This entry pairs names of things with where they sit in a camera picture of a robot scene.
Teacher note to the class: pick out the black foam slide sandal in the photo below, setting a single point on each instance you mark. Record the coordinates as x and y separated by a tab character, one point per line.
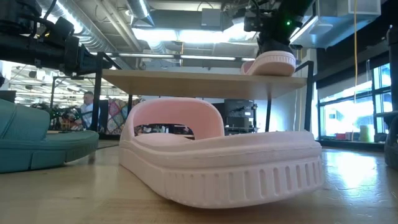
392	146

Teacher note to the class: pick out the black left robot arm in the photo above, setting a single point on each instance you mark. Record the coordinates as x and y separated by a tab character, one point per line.
28	46

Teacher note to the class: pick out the grey ceiling-mounted box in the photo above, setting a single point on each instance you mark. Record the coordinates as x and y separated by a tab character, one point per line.
211	18

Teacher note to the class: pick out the yellow-green roll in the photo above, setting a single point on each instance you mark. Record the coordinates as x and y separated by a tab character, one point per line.
365	133

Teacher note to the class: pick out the black equipment cabinet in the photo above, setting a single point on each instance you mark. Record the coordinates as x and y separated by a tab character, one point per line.
239	116

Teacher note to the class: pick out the wooden shelf with black frame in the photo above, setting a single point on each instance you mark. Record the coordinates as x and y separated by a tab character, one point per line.
186	84

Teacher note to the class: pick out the black monitor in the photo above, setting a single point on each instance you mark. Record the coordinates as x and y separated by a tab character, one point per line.
7	96

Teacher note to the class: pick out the pink foam slide sandal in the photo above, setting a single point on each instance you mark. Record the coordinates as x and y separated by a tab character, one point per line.
217	168
273	63

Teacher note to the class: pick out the silver ventilation duct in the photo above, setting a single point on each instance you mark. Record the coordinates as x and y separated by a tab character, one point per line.
140	9

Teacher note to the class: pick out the teal foam slide sandal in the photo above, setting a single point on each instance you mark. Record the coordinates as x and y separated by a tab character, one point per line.
37	146

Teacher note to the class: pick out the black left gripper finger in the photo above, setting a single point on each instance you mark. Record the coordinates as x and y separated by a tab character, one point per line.
101	62

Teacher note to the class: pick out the colourful patchwork quilt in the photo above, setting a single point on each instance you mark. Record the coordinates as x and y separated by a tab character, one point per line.
119	115

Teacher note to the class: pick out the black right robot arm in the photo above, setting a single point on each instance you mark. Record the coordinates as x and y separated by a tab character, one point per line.
393	68

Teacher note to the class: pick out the person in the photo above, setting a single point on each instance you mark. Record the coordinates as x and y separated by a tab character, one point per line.
87	110

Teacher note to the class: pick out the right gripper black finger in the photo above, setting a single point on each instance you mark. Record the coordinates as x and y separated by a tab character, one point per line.
275	45

